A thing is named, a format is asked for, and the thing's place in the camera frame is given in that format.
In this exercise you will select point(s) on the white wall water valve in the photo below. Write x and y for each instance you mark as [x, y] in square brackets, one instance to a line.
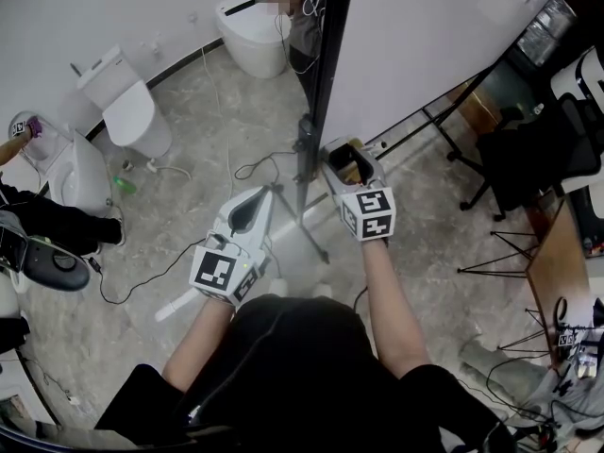
[153, 47]
[192, 17]

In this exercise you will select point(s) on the white toilet with tank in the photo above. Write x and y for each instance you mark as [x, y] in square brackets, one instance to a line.
[134, 121]

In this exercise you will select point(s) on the white round smart toilet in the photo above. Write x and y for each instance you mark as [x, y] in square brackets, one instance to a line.
[255, 45]

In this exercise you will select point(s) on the small grey floor fitting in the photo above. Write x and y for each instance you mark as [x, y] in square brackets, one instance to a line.
[127, 164]

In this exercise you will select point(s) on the wooden desk with black legs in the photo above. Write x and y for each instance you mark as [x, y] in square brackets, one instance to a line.
[557, 262]

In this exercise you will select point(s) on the person's white shoe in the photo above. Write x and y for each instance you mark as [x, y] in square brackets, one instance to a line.
[277, 287]
[322, 290]

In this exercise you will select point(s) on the green plastic bottle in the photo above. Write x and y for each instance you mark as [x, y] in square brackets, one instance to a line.
[125, 185]

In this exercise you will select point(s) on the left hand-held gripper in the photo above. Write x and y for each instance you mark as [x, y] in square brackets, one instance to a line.
[212, 272]

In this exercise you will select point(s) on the person's left forearm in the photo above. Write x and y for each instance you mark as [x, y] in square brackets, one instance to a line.
[198, 347]

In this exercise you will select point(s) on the person's left white shoe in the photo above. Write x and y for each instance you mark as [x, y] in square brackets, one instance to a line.
[277, 287]

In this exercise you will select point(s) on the person's black clothing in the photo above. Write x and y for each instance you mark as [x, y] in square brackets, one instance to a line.
[302, 371]

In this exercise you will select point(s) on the white power strip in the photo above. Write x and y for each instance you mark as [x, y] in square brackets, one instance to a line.
[73, 399]

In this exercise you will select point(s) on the black foam pad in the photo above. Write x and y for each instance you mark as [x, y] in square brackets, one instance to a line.
[340, 157]

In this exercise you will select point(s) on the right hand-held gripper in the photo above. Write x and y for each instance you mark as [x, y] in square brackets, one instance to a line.
[373, 215]

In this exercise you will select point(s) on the white rounded toilet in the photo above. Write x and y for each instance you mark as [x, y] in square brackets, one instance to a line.
[7, 300]

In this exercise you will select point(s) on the person's right white shoe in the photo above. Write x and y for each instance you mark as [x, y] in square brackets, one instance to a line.
[322, 290]

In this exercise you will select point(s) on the person's right forearm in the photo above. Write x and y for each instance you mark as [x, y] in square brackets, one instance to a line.
[391, 309]

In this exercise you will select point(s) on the white robot with black face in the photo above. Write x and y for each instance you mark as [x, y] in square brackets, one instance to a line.
[566, 80]

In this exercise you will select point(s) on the black office chair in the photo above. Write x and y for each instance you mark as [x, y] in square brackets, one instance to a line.
[528, 158]

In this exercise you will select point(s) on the plastic-wrapped machine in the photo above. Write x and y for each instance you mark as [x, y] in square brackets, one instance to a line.
[549, 31]

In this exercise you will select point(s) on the black clamp-on device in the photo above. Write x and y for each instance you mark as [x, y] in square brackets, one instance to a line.
[306, 132]

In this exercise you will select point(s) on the white stick-shaped object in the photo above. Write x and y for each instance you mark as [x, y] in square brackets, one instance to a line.
[167, 312]

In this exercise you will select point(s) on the white board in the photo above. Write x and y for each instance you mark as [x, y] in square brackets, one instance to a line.
[424, 40]

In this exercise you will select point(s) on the white marker pen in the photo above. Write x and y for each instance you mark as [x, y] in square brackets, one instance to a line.
[377, 145]

